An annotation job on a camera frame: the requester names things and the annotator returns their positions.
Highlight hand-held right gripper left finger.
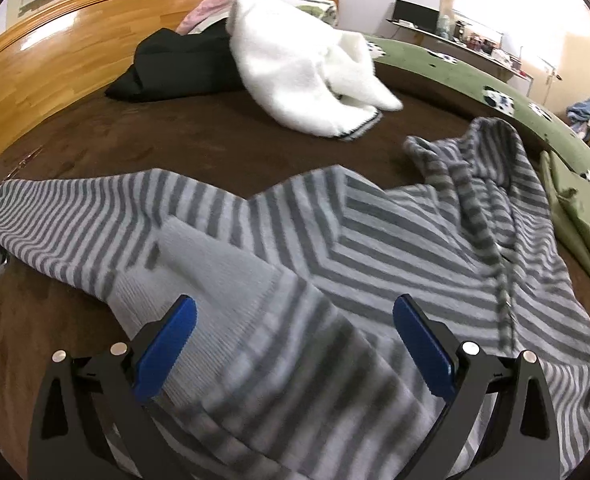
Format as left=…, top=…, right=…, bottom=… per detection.
left=27, top=295, right=198, bottom=480

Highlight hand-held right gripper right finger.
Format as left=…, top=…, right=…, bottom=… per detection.
left=392, top=293, right=564, bottom=480

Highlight grey striped sweater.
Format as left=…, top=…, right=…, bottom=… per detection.
left=0, top=117, right=590, bottom=480

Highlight pile of colourful clothes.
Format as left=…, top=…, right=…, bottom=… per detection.
left=566, top=100, right=590, bottom=153

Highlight eyeglasses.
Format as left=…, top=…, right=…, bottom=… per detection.
left=5, top=146, right=44, bottom=179

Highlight brown bed blanket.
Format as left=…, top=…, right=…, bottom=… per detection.
left=0, top=62, right=546, bottom=461

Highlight folded green cloth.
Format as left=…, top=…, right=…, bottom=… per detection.
left=537, top=150, right=590, bottom=297

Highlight black garment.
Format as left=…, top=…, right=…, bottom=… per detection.
left=105, top=22, right=248, bottom=102

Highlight green panda print duvet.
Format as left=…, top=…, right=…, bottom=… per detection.
left=362, top=32, right=590, bottom=191

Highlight pink pillow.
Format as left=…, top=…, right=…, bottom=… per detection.
left=175, top=0, right=248, bottom=36

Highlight white desk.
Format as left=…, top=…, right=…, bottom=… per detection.
left=386, top=17, right=534, bottom=96

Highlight row of bottles on desk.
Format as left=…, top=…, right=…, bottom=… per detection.
left=437, top=12, right=533, bottom=78

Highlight white fleece garment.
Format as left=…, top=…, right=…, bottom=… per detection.
left=225, top=0, right=404, bottom=141

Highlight black monitor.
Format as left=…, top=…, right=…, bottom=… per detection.
left=392, top=0, right=440, bottom=32

